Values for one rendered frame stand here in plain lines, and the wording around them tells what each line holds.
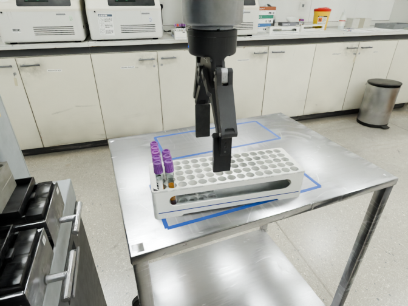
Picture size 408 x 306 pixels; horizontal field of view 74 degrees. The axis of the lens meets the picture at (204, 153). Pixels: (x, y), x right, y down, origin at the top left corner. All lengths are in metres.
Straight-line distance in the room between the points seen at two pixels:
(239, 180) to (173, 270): 0.68
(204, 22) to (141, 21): 1.98
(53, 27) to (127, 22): 0.52
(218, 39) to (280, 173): 0.27
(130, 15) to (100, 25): 0.24
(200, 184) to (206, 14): 0.27
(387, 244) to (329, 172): 1.21
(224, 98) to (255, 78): 2.34
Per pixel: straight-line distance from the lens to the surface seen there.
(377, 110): 3.33
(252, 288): 1.09
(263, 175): 0.52
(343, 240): 1.78
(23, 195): 0.68
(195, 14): 0.41
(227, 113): 0.39
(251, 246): 1.21
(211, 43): 0.42
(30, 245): 0.55
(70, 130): 2.59
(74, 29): 2.37
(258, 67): 2.72
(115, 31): 2.37
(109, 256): 1.60
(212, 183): 0.49
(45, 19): 2.40
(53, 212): 0.66
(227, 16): 0.41
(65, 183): 0.84
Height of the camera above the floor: 1.17
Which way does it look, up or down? 29 degrees down
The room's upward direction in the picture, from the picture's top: straight up
